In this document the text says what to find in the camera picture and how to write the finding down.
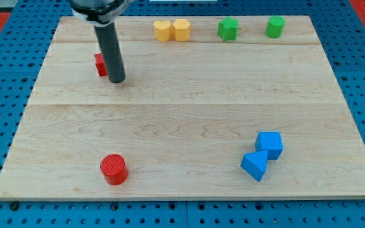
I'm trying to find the red star block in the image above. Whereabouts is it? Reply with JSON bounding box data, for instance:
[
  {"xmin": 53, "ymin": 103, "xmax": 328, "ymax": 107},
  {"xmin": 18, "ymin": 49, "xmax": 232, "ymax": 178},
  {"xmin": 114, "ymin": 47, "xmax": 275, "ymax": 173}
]
[{"xmin": 94, "ymin": 53, "xmax": 107, "ymax": 77}]

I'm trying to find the yellow heart block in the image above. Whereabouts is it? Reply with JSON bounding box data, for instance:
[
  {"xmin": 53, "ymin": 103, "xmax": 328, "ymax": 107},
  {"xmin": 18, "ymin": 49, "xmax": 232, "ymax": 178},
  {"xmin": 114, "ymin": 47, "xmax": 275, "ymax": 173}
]
[{"xmin": 153, "ymin": 20, "xmax": 172, "ymax": 42}]

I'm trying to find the blue triangular prism block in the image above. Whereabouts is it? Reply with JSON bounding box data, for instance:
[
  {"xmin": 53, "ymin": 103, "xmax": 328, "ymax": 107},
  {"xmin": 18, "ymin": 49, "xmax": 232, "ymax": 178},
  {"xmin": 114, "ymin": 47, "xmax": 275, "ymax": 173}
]
[{"xmin": 240, "ymin": 150, "xmax": 268, "ymax": 182}]

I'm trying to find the green star block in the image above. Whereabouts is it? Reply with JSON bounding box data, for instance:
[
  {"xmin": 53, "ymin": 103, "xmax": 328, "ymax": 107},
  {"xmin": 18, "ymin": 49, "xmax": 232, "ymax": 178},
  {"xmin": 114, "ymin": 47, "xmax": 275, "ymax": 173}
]
[{"xmin": 217, "ymin": 16, "xmax": 239, "ymax": 42}]

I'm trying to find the green cylinder block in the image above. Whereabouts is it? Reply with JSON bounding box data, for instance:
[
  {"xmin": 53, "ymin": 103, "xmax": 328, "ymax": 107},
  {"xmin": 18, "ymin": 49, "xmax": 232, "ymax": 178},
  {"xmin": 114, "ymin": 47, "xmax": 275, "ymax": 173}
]
[{"xmin": 265, "ymin": 15, "xmax": 286, "ymax": 39}]

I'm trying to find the light wooden board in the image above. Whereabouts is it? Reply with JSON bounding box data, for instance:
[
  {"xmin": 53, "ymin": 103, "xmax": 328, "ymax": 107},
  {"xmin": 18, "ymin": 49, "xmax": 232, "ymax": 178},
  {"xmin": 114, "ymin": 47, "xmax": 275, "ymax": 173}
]
[{"xmin": 0, "ymin": 16, "xmax": 365, "ymax": 201}]

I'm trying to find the red cylinder block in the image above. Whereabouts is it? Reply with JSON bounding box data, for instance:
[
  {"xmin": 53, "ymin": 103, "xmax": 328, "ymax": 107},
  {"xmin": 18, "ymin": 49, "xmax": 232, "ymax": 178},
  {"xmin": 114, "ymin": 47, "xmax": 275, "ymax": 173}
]
[{"xmin": 99, "ymin": 154, "xmax": 129, "ymax": 185}]

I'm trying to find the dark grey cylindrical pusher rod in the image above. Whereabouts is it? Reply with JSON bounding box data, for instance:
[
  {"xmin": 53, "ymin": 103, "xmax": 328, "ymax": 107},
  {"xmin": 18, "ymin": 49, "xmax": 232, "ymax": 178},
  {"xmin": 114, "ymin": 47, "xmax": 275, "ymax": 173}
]
[{"xmin": 94, "ymin": 23, "xmax": 126, "ymax": 84}]

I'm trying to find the blue cube block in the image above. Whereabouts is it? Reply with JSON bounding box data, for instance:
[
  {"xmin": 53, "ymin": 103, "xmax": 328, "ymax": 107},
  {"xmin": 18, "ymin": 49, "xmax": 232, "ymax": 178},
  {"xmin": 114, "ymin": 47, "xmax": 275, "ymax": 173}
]
[{"xmin": 255, "ymin": 131, "xmax": 284, "ymax": 160}]

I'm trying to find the yellow hexagon block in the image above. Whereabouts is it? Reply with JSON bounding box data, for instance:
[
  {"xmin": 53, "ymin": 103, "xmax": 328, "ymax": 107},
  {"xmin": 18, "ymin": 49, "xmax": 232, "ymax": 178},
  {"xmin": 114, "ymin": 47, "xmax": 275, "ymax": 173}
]
[{"xmin": 172, "ymin": 19, "xmax": 191, "ymax": 42}]

